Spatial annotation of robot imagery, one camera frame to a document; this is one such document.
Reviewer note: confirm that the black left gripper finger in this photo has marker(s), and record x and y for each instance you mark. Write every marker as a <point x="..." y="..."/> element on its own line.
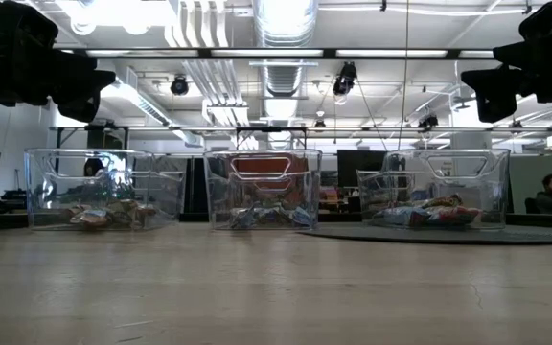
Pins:
<point x="82" y="76"/>
<point x="82" y="108"/>

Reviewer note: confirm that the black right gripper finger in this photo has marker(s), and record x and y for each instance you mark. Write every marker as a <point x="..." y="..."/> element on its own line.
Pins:
<point x="494" y="93"/>
<point x="520" y="55"/>

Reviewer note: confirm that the light blue granola bar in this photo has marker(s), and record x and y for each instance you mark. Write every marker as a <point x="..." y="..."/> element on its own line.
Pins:
<point x="302" y="216"/>

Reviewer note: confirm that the black ceiling spotlight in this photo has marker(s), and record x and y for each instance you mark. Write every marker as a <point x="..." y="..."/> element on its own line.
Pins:
<point x="428" y="121"/>
<point x="344" y="79"/>
<point x="179" y="85"/>

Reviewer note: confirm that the clear plastic bin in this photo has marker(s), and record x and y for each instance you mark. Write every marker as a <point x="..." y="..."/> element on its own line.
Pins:
<point x="472" y="182"/>
<point x="261" y="191"/>
<point x="55" y="191"/>

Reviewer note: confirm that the grey cubicle partition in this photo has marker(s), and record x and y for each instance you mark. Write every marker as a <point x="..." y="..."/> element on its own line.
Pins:
<point x="520" y="182"/>

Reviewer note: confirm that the black office chair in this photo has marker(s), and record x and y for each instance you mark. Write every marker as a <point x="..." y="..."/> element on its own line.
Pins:
<point x="530" y="206"/>

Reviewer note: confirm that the grey round woven mat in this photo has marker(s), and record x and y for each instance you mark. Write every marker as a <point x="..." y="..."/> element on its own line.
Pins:
<point x="448" y="236"/>

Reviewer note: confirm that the black overhead light beam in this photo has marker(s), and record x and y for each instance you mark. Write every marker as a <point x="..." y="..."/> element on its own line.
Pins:
<point x="257" y="52"/>

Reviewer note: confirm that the orange partition panel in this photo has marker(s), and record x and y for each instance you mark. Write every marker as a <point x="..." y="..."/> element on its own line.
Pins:
<point x="266" y="165"/>

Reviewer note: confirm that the white rectangular air duct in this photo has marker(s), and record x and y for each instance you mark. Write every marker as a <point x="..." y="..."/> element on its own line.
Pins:
<point x="137" y="100"/>

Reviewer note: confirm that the grey horizontal rail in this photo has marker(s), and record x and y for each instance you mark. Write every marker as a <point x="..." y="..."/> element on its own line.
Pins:
<point x="185" y="128"/>

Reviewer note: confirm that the black truss frame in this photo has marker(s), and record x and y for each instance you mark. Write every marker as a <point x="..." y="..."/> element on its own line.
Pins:
<point x="271" y="129"/>

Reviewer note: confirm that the silver round ventilation duct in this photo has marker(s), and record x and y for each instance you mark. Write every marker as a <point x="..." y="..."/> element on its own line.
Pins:
<point x="283" y="24"/>

